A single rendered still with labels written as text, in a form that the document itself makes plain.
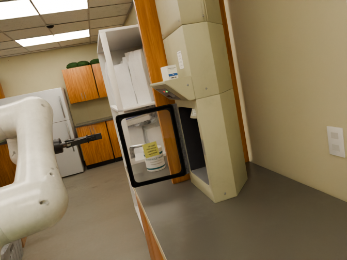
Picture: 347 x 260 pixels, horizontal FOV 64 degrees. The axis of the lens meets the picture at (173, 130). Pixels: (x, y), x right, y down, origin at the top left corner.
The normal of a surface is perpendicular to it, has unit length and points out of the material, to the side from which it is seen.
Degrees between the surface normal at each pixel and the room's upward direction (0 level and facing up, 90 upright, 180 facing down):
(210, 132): 90
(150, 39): 90
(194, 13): 90
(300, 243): 0
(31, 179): 22
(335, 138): 90
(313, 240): 0
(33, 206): 75
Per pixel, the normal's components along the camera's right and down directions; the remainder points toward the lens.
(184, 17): 0.36, 0.10
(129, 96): -0.12, 0.25
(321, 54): -0.94, 0.24
